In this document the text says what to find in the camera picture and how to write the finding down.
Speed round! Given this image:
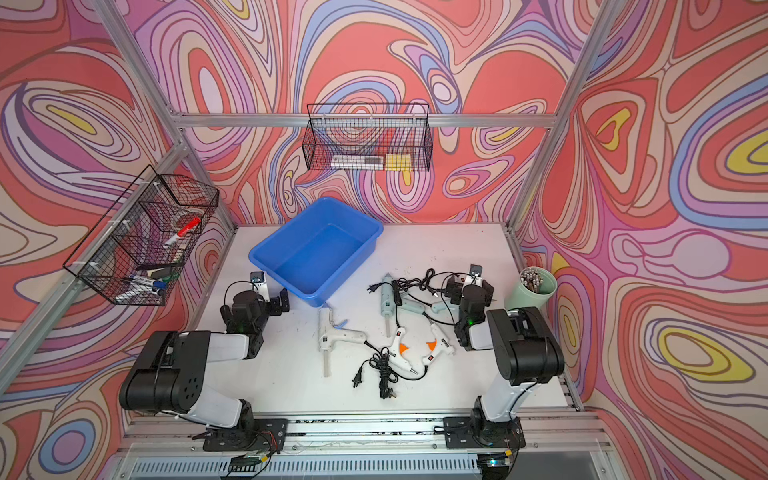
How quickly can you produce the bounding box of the white glue gun blue trigger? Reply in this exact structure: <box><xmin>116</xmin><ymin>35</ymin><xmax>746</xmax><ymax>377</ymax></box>
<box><xmin>318</xmin><ymin>307</ymin><xmax>368</xmax><ymax>378</ymax></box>

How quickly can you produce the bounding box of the mint green glue gun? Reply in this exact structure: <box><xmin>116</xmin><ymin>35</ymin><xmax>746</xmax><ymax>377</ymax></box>
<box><xmin>400</xmin><ymin>294</ymin><xmax>459</xmax><ymax>317</ymax></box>
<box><xmin>378</xmin><ymin>273</ymin><xmax>397</xmax><ymax>338</ymax></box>

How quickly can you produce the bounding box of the white glue gun orange trigger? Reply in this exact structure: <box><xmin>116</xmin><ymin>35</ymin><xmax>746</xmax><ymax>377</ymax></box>
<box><xmin>388</xmin><ymin>327</ymin><xmax>417</xmax><ymax>375</ymax></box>

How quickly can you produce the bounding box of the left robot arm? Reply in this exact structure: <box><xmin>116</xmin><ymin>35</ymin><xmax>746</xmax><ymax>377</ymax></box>
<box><xmin>119</xmin><ymin>289</ymin><xmax>290</xmax><ymax>436</ymax></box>

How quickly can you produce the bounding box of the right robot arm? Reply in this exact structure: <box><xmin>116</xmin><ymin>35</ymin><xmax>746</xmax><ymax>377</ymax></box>
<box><xmin>442</xmin><ymin>274</ymin><xmax>565</xmax><ymax>449</ymax></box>

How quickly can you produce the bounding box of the blue plastic storage box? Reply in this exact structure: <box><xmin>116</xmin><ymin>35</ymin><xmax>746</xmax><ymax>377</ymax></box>
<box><xmin>248</xmin><ymin>198</ymin><xmax>384</xmax><ymax>308</ymax></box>

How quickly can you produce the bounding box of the yellow box in basket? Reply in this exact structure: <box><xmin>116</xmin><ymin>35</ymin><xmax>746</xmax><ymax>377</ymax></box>
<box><xmin>384</xmin><ymin>153</ymin><xmax>413</xmax><ymax>172</ymax></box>

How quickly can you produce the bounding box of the white box in basket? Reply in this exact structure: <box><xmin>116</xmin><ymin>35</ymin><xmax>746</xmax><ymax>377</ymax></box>
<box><xmin>330</xmin><ymin>154</ymin><xmax>385</xmax><ymax>171</ymax></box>

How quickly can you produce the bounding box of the green pen holder cup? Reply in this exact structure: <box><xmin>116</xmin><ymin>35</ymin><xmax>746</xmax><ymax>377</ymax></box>
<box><xmin>504</xmin><ymin>267</ymin><xmax>558</xmax><ymax>310</ymax></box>

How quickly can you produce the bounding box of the red marker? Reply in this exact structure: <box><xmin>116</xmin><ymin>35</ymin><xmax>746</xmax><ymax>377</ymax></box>
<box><xmin>163</xmin><ymin>217</ymin><xmax>201</xmax><ymax>248</ymax></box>

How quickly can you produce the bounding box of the blue marker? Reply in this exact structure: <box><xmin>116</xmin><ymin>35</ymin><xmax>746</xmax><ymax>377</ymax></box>
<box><xmin>126</xmin><ymin>275</ymin><xmax>167</xmax><ymax>290</ymax></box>

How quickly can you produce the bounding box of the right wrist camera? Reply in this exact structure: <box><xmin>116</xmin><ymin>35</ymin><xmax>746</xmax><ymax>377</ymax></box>
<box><xmin>462</xmin><ymin>264</ymin><xmax>483</xmax><ymax>286</ymax></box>

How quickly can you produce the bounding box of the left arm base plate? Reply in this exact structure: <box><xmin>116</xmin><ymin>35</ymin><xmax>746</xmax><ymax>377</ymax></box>
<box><xmin>203</xmin><ymin>418</ymin><xmax>288</xmax><ymax>453</ymax></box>

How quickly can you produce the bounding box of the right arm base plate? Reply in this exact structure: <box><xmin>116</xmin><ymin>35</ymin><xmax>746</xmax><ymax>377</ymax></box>
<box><xmin>441</xmin><ymin>416</ymin><xmax>526</xmax><ymax>450</ymax></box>

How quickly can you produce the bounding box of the left wire basket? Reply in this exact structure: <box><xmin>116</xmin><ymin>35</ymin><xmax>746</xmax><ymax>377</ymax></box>
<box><xmin>63</xmin><ymin>166</ymin><xmax>219</xmax><ymax>306</ymax></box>

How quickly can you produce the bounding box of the wire basket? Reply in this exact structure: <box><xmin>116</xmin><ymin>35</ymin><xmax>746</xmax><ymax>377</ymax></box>
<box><xmin>63</xmin><ymin>166</ymin><xmax>219</xmax><ymax>306</ymax></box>
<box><xmin>302</xmin><ymin>101</ymin><xmax>433</xmax><ymax>171</ymax></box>

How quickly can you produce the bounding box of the aluminium front rail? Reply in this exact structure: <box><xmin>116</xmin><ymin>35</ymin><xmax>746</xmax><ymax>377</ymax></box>
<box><xmin>98</xmin><ymin>409</ymin><xmax>628</xmax><ymax>479</ymax></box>

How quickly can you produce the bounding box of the back wire basket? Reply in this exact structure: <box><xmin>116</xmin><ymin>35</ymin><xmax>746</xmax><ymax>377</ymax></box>
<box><xmin>302</xmin><ymin>101</ymin><xmax>433</xmax><ymax>171</ymax></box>

